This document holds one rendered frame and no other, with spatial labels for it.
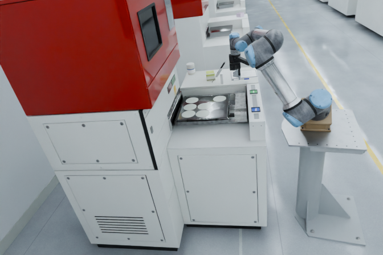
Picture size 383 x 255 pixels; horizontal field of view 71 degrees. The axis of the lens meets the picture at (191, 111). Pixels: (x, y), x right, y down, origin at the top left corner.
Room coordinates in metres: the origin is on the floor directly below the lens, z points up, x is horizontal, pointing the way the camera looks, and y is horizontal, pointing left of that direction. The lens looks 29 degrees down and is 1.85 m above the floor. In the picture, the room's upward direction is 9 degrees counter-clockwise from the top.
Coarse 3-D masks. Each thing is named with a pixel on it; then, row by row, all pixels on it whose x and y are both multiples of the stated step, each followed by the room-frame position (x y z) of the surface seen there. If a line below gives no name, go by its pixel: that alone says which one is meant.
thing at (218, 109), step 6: (198, 96) 1.94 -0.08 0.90; (204, 96) 1.93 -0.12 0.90; (210, 96) 1.91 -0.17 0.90; (186, 102) 1.87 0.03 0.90; (198, 102) 1.84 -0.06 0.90; (204, 102) 1.82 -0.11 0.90; (210, 102) 1.81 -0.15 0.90; (216, 102) 1.79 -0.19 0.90; (222, 102) 1.78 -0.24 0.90; (210, 108) 1.72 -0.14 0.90; (216, 108) 1.71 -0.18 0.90; (222, 108) 1.69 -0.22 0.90; (180, 114) 1.70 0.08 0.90; (210, 114) 1.63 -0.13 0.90; (216, 114) 1.62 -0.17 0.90; (222, 114) 1.60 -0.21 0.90
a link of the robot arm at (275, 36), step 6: (252, 30) 1.83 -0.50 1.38; (258, 30) 1.74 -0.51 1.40; (264, 30) 1.65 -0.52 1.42; (270, 30) 1.53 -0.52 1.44; (276, 30) 1.49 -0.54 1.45; (252, 36) 1.79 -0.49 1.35; (258, 36) 1.68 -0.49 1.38; (270, 36) 1.43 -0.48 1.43; (276, 36) 1.43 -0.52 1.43; (282, 36) 1.45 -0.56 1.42; (252, 42) 1.83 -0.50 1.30; (276, 42) 1.41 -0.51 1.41; (282, 42) 1.43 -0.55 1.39; (276, 48) 1.41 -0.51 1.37
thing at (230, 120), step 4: (204, 120) 1.65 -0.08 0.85; (208, 120) 1.64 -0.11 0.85; (212, 120) 1.63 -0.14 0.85; (220, 120) 1.61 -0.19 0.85; (224, 120) 1.61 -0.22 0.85; (228, 120) 1.60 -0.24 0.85; (232, 120) 1.60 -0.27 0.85; (180, 124) 1.68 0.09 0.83; (184, 124) 1.67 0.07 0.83; (188, 124) 1.67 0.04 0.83; (192, 124) 1.66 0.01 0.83; (196, 124) 1.65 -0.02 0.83; (200, 124) 1.65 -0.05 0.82; (204, 124) 1.64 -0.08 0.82; (208, 124) 1.63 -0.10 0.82
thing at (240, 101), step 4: (236, 96) 1.88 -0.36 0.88; (240, 96) 1.87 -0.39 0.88; (244, 96) 1.86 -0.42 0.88; (236, 100) 1.81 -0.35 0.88; (240, 100) 1.80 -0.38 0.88; (244, 100) 1.79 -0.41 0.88; (236, 104) 1.75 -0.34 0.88; (240, 104) 1.74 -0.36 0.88; (244, 104) 1.73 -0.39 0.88; (236, 120) 1.55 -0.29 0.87; (240, 120) 1.55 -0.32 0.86; (244, 120) 1.54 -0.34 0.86
